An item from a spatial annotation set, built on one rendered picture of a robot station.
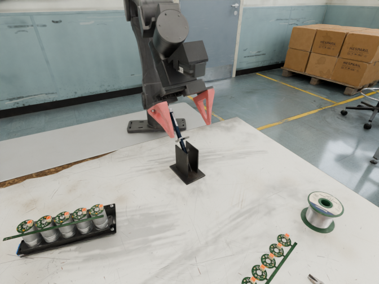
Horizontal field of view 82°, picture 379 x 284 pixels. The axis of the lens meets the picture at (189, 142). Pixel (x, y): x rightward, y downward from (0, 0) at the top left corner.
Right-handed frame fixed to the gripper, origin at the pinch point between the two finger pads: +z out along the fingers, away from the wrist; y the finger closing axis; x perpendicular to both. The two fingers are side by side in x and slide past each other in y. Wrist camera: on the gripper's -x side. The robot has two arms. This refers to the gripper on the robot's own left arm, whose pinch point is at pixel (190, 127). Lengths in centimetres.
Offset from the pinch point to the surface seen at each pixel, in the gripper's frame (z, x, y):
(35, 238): 9.0, 4.2, -33.2
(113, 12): -145, 201, 67
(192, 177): 12.1, 6.2, -0.6
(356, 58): -11, 96, 315
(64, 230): 9.7, 2.6, -28.8
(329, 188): 24.3, -10.8, 24.3
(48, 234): 9.1, 3.1, -31.2
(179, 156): 6.1, 7.0, -1.8
